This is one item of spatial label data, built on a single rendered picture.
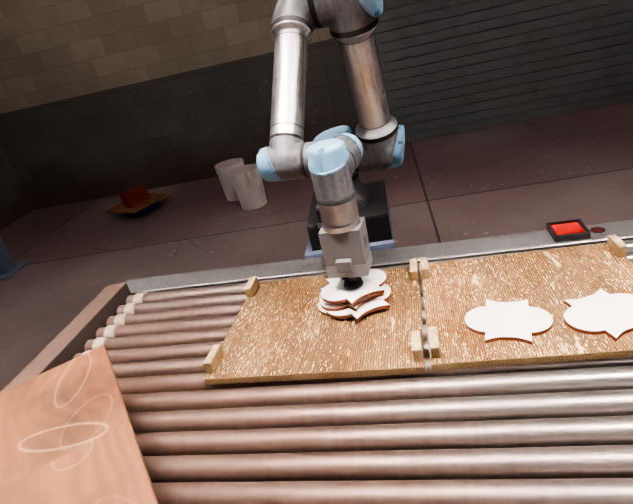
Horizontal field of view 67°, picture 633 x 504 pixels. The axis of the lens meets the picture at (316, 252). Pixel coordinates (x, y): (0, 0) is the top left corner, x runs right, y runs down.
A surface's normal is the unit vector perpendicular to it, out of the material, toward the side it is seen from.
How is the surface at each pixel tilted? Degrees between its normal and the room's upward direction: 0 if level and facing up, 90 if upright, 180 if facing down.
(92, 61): 90
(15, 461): 0
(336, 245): 90
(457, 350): 0
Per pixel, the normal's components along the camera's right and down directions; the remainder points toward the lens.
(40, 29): -0.10, 0.46
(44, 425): -0.21, -0.88
